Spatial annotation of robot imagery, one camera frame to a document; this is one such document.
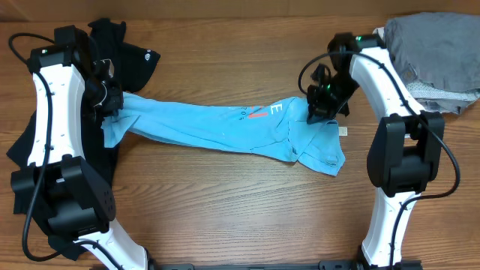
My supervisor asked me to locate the beige folded garment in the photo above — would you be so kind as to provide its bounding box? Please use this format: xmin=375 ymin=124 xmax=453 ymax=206
xmin=373 ymin=27 xmax=385 ymax=39

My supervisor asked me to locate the black t-shirt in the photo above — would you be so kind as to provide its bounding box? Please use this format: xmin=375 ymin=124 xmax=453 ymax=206
xmin=5 ymin=17 xmax=161 ymax=261

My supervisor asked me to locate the black cable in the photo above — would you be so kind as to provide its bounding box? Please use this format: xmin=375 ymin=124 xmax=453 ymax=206
xmin=298 ymin=51 xmax=461 ymax=270
xmin=7 ymin=32 xmax=125 ymax=270

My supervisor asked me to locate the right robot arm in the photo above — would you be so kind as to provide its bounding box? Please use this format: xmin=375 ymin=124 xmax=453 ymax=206
xmin=304 ymin=32 xmax=445 ymax=270

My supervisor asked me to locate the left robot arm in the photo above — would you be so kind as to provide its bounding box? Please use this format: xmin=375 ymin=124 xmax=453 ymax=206
xmin=10 ymin=25 xmax=155 ymax=269

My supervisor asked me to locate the grey folded garment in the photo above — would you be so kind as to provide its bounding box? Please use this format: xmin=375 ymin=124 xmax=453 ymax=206
xmin=383 ymin=12 xmax=479 ymax=115

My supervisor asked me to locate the light blue printed t-shirt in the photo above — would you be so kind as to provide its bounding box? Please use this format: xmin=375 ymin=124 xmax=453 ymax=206
xmin=101 ymin=94 xmax=345 ymax=176

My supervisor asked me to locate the left black cable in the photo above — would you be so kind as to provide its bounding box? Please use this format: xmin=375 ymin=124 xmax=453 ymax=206
xmin=7 ymin=32 xmax=125 ymax=270

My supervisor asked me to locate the right black cable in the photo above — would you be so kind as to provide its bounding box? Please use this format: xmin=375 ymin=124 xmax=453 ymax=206
xmin=298 ymin=51 xmax=461 ymax=270

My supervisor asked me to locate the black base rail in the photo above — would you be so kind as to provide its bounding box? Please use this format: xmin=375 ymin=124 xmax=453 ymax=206
xmin=89 ymin=259 xmax=424 ymax=270

